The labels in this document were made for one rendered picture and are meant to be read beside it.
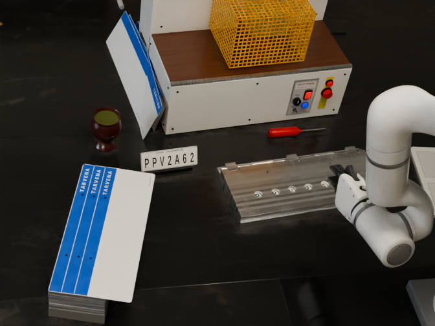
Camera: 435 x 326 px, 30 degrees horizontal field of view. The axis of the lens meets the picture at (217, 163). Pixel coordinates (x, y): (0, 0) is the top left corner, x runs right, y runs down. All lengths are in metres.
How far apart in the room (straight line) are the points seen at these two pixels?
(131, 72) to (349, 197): 0.85
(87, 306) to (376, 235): 0.67
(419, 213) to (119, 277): 0.69
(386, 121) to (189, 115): 0.84
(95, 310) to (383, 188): 0.70
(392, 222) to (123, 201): 0.65
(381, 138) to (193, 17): 0.93
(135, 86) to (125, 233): 0.61
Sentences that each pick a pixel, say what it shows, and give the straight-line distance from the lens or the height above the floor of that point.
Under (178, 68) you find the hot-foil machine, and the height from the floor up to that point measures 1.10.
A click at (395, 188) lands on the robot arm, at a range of 1.72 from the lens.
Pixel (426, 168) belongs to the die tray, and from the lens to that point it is 2.45.
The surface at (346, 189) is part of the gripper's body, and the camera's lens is 1.97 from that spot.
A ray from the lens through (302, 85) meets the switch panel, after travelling 2.37.
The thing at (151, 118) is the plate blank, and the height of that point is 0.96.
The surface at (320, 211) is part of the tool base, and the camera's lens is 2.21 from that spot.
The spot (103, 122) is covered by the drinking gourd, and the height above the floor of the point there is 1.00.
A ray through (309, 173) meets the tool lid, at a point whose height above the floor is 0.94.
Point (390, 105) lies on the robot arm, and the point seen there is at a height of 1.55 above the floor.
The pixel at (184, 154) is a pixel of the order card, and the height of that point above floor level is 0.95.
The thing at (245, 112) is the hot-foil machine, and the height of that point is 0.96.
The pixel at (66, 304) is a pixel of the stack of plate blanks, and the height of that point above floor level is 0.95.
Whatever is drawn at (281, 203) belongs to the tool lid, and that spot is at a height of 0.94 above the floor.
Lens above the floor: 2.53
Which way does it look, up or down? 45 degrees down
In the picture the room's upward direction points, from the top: 11 degrees clockwise
